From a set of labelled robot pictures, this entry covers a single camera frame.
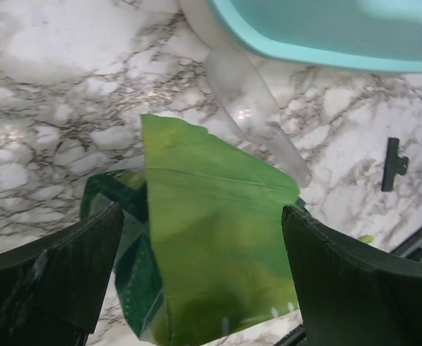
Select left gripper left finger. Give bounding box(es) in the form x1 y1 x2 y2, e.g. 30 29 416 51
0 203 124 345

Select teal white litter box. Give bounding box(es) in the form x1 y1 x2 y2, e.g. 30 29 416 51
179 0 422 74

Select clear plastic scoop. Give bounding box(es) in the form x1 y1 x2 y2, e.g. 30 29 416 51
205 48 312 187

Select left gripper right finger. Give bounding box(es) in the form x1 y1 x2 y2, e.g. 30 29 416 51
282 205 422 346

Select black bag clip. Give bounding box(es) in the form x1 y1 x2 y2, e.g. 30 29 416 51
381 137 409 192

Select green litter bag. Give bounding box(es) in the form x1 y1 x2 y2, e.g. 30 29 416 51
80 114 300 345

